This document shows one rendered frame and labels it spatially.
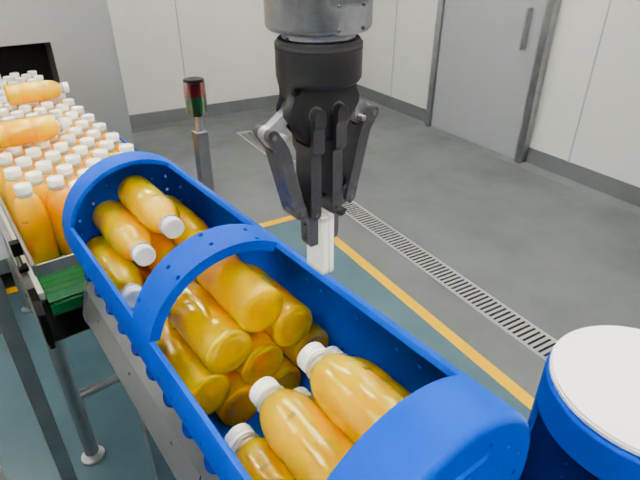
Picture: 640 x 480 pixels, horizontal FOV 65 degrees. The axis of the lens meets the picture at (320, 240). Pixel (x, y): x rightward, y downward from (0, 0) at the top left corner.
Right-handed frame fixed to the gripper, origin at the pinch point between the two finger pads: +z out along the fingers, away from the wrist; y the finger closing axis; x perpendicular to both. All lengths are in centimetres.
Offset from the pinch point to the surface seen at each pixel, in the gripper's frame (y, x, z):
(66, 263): -16, 76, 37
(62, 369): -24, 104, 89
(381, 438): -6.0, -16.7, 9.8
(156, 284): -11.4, 22.4, 13.8
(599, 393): 35, -20, 29
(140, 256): -7.6, 43.1, 21.6
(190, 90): 32, 105, 12
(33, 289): -24, 81, 44
